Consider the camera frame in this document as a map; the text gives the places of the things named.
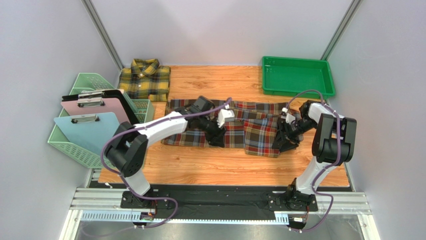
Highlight right corner aluminium post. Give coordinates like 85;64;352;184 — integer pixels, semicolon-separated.
321;0;363;61

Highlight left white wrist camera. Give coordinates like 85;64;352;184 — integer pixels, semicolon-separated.
217;109;236;128

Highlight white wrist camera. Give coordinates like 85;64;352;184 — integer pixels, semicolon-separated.
217;109;236;128
280;107;297;125

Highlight corner aluminium post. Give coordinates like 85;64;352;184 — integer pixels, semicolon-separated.
321;0;363;61
81;0;125;71

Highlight left corner aluminium post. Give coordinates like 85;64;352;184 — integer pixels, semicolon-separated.
81;0;125;71

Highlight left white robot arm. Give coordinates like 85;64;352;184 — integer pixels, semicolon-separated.
100;96;232;198

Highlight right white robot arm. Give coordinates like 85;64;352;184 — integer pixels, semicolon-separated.
272;100;357;200

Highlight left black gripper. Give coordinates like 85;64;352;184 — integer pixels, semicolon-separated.
197;115;228;149

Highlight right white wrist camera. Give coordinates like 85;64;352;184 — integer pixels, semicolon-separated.
280;107;297;125

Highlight yellow plaid folded shirt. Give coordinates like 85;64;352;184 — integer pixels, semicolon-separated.
118;58;171;102

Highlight red brown plaid shirt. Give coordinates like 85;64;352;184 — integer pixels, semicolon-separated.
160;99;287;158

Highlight blue clipboard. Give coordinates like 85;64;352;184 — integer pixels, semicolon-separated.
54;112;120;156

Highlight aluminium rail frame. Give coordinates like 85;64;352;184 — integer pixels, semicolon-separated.
59;166;380;240

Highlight pink clipboard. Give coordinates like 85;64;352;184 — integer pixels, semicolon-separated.
61;97;139;124

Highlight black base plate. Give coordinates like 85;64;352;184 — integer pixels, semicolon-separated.
88;179;353;221

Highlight green plastic tray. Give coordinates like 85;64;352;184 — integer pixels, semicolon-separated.
261;56;336;100

